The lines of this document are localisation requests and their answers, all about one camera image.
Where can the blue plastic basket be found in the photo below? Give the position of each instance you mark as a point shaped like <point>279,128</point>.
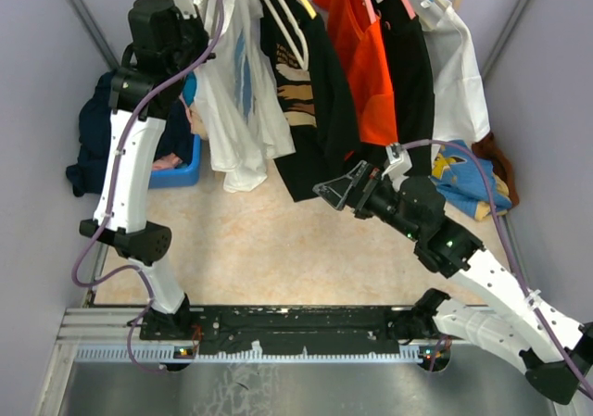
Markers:
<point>184,175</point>

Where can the orange hanging shirt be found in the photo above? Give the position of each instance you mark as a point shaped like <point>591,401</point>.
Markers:
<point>354,29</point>

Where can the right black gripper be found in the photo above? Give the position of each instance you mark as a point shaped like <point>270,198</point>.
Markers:
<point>338,192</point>

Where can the brown garment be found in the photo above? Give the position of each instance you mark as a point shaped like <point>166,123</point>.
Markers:
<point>488,149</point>

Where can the navy blue garment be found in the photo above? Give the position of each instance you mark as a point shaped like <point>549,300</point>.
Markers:
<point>87,175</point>

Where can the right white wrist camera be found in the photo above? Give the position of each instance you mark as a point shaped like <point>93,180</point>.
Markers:
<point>398,162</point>

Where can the beige garment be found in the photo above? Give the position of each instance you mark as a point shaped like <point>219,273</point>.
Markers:
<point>198,126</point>

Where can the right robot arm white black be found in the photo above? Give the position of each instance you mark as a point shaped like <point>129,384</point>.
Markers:
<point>551,350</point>

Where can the pink garment in basket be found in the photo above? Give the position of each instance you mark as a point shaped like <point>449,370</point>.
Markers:
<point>168,162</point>

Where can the blue yellow printed garment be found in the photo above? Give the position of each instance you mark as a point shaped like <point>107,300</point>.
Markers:
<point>458,180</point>

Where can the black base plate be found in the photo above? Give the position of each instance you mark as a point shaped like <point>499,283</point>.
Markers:
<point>291,331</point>

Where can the white hanging shirt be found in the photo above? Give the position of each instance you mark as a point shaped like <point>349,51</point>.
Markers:
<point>460,103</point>

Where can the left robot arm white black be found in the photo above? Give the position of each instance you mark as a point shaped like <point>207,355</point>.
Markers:
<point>168,36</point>

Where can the teal garment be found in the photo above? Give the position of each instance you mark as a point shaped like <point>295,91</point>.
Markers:
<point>189,89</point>

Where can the black printed hanging shirt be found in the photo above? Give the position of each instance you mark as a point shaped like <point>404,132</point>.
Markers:
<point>317,104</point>

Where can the white t shirt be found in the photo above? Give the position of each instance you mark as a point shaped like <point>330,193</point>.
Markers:
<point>236,97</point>

